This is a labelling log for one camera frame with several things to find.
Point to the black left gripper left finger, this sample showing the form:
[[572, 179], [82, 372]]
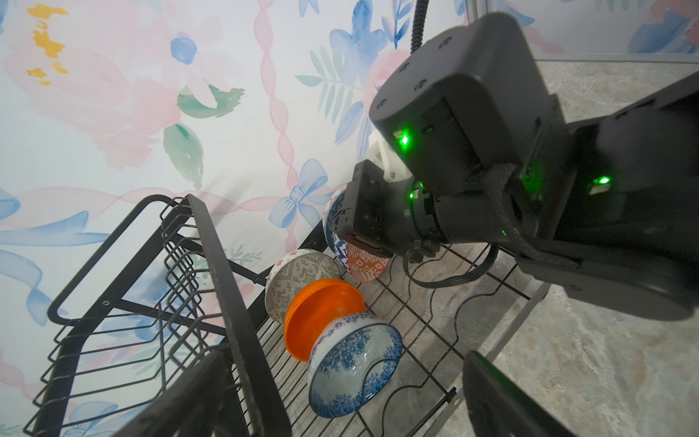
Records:
[[180, 401]]

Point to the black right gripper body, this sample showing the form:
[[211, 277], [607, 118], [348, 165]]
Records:
[[405, 219]]

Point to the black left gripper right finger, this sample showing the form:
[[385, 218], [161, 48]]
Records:
[[498, 407]]

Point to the red patterned ceramic bowl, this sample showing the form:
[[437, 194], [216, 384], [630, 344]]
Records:
[[363, 265]]

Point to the black wire dish rack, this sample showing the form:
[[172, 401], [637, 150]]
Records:
[[148, 308]]

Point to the green patterned ceramic bowl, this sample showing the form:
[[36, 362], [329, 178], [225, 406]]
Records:
[[291, 274]]

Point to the orange plastic bowl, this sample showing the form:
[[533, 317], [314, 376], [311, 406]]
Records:
[[313, 309]]

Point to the blue floral ceramic bowl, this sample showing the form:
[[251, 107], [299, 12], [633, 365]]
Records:
[[351, 362]]

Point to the blue geometric patterned bowl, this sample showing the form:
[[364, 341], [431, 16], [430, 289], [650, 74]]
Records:
[[336, 244]]

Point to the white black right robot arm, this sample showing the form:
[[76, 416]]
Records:
[[607, 207]]

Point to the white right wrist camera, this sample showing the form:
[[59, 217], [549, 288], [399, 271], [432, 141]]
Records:
[[382, 155]]

